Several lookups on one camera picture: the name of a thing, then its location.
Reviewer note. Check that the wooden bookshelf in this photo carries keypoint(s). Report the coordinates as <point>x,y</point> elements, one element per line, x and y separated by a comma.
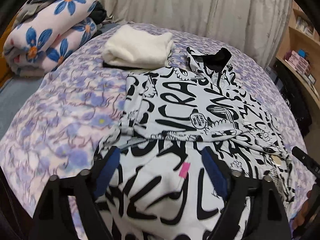
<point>302,37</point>

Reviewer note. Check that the black white graffiti print garment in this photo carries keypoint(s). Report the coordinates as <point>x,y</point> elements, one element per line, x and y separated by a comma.
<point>161,189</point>

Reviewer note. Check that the dark folded clothes pile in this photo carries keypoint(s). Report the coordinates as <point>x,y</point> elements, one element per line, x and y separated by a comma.
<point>62,12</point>

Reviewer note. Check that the grey curtain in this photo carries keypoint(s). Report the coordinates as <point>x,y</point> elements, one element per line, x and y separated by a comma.
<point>255,27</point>

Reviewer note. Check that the folded cream white garment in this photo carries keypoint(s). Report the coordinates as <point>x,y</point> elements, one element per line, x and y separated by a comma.
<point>129,47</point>

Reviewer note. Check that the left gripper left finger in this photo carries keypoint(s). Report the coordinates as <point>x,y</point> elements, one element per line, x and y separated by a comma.
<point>105,170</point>

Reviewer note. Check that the purple floral fleece bedspread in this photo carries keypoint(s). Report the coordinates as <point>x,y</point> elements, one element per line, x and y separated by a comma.
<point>58,129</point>

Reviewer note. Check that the person's right hand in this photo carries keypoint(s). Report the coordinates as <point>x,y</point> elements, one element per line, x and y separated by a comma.
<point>300,216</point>

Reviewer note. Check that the blue flower folded blanket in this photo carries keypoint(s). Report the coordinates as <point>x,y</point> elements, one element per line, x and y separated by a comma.
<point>41,43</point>

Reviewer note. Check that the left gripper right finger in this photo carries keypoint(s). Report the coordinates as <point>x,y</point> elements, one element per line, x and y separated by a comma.
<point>218,171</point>

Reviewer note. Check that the pink boxes on shelf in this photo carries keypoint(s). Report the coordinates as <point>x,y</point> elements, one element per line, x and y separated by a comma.
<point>298,63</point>

